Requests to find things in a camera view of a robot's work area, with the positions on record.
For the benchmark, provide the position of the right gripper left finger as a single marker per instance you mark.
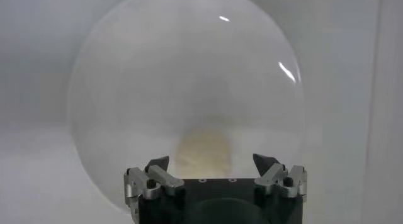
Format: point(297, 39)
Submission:
point(157, 178)

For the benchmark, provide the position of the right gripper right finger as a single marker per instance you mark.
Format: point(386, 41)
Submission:
point(274, 176)

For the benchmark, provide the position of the white steamed baozi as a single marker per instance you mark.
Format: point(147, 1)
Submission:
point(203, 153)

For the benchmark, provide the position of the white round plate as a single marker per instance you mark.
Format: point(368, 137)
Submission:
point(189, 71)

